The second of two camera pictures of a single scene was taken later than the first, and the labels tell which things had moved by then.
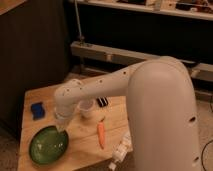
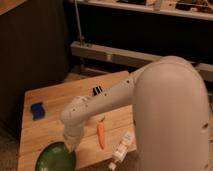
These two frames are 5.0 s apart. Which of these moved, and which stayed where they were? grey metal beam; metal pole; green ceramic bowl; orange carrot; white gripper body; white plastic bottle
Moved: white gripper body; green ceramic bowl
Stayed: metal pole; white plastic bottle; grey metal beam; orange carrot
